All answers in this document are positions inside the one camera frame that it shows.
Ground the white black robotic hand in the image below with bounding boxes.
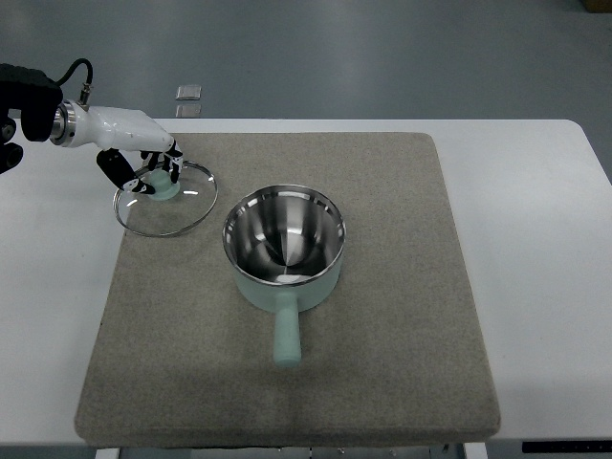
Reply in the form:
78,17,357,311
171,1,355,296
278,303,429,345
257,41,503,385
50,100,183,199

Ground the glass lid with green knob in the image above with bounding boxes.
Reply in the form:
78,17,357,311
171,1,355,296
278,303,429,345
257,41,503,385
113,161,218,238

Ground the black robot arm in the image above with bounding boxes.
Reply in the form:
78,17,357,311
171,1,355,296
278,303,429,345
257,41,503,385
1,63,63,173

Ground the upper metal floor plate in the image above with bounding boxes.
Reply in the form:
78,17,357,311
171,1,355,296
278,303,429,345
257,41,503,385
176,84,202,100

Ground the metal floor plate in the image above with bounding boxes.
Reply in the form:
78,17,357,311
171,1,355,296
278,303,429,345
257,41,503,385
175,103,202,119
176,84,202,100

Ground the lower metal floor plate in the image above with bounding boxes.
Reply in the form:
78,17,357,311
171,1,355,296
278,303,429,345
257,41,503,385
175,103,202,119

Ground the mint green saucepan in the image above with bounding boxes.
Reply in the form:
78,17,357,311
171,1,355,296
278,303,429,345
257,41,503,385
222,185,346,368

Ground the grey felt mat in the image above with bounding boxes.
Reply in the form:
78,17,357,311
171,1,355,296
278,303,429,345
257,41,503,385
74,132,501,448

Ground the brown cardboard box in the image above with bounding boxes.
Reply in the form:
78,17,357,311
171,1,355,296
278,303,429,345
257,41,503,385
581,0,612,13

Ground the black table control panel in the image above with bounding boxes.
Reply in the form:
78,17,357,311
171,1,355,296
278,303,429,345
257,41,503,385
521,440,612,454

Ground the black sleeved cable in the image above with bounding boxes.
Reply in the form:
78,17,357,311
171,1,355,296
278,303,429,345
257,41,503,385
57,57,96,107

